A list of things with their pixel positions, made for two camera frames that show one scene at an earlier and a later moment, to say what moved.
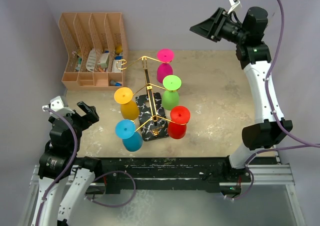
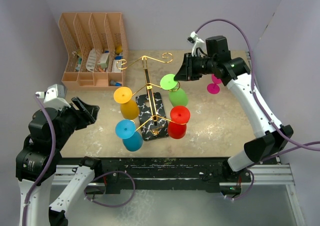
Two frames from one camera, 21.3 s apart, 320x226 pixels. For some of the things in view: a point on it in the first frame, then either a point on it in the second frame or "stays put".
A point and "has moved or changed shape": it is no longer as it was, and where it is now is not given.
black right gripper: (210, 28) -> (186, 72)
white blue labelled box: (116, 65) stays put
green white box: (103, 59) stays put
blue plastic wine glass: (125, 130) stays put
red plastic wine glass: (180, 115) stays put
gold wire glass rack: (151, 121) stays put
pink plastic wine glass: (164, 69) -> (214, 88)
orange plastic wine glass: (129, 108) stays put
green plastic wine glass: (170, 96) has moved or changed shape
